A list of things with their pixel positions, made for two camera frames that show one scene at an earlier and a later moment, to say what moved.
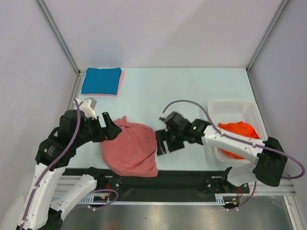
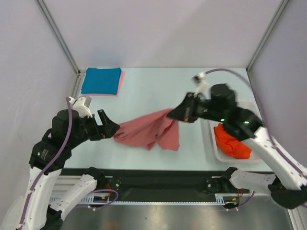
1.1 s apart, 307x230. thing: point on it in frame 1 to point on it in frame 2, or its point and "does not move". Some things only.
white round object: x=14 y=215 does not move
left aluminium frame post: x=54 y=28 does not move
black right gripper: x=169 y=140 to x=192 y=110
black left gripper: x=110 y=132 does not move
